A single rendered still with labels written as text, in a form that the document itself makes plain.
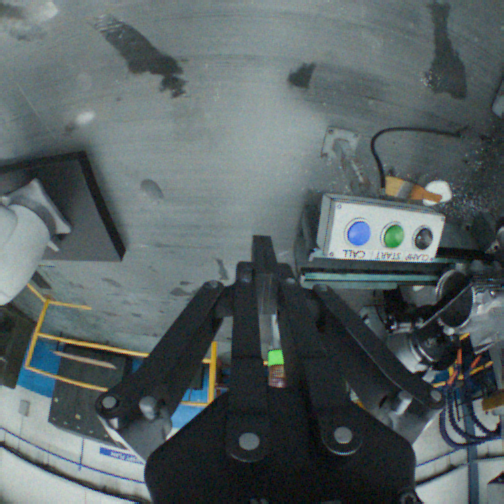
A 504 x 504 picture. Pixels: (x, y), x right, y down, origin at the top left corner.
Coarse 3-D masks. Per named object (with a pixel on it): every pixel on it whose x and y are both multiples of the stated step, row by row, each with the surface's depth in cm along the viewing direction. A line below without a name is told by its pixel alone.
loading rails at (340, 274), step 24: (312, 216) 58; (312, 240) 53; (456, 240) 58; (312, 264) 63; (336, 264) 64; (360, 264) 64; (384, 264) 64; (408, 264) 65; (432, 264) 65; (336, 288) 64; (360, 288) 65; (384, 288) 65
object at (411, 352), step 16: (400, 336) 75; (416, 336) 70; (432, 336) 66; (448, 336) 67; (400, 352) 73; (416, 352) 67; (432, 352) 66; (448, 352) 65; (416, 368) 68; (432, 368) 63; (448, 368) 63
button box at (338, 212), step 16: (336, 208) 28; (352, 208) 28; (368, 208) 28; (384, 208) 28; (400, 208) 28; (416, 208) 30; (320, 224) 33; (336, 224) 29; (368, 224) 28; (384, 224) 29; (400, 224) 28; (416, 224) 29; (432, 224) 29; (320, 240) 33; (336, 240) 29; (368, 240) 29; (336, 256) 30; (352, 256) 30; (368, 256) 30; (384, 256) 30; (400, 256) 30; (416, 256) 30; (432, 256) 30
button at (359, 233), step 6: (354, 222) 28; (360, 222) 28; (354, 228) 28; (360, 228) 28; (366, 228) 28; (348, 234) 29; (354, 234) 28; (360, 234) 28; (366, 234) 28; (348, 240) 29; (354, 240) 29; (360, 240) 29; (366, 240) 29
